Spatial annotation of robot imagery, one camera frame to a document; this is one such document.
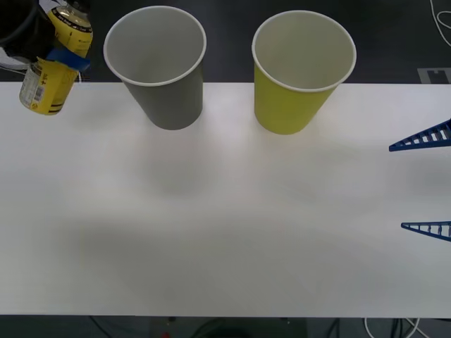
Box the grey plastic bin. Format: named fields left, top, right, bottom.
left=102, top=6, right=208, bottom=131

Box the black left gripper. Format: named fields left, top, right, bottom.
left=0, top=0, right=91, bottom=72

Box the yellow can with black cap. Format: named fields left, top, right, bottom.
left=18, top=5, right=94, bottom=116

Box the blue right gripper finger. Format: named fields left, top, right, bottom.
left=400, top=220, right=451, bottom=243
left=388, top=118, right=451, bottom=153

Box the white looped cable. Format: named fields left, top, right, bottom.
left=429, top=0, right=451, bottom=46

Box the grey floor socket box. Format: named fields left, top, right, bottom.
left=417, top=67, right=451, bottom=85

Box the yellow-green plastic bin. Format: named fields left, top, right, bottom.
left=251, top=10, right=357, bottom=135

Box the white floor cable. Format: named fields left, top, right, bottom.
left=364, top=316, right=424, bottom=338

